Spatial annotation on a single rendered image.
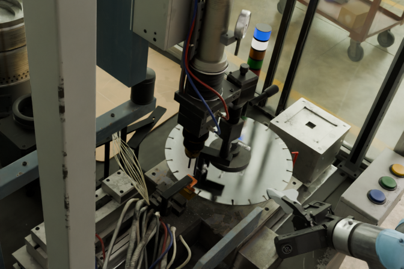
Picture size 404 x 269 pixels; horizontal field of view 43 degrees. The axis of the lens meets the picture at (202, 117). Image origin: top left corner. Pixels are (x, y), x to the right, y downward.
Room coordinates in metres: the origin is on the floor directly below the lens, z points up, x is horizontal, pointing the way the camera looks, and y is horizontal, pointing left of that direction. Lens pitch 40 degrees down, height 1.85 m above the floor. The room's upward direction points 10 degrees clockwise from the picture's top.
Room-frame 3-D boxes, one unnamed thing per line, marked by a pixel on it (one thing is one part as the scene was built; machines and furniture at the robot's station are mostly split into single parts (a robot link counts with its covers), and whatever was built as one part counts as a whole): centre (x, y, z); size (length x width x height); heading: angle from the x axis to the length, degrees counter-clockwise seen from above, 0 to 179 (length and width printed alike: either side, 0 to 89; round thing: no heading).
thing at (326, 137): (1.19, -0.32, 0.82); 0.18 x 0.18 x 0.15; 56
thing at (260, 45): (1.24, -0.12, 1.11); 0.05 x 0.04 x 0.03; 56
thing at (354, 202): (1.01, -0.51, 0.82); 0.28 x 0.11 x 0.15; 146
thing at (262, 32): (1.24, -0.12, 1.14); 0.05 x 0.04 x 0.03; 56
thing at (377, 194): (0.94, -0.49, 0.90); 0.04 x 0.04 x 0.02
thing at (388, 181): (1.00, -0.53, 0.90); 0.04 x 0.04 x 0.02
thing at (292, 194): (0.82, -0.23, 0.96); 0.09 x 0.06 x 0.03; 45
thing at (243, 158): (0.94, -0.09, 0.96); 0.11 x 0.11 x 0.03
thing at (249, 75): (0.87, -0.07, 1.17); 0.06 x 0.05 x 0.20; 137
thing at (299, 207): (0.78, -0.25, 0.97); 0.09 x 0.02 x 0.05; 45
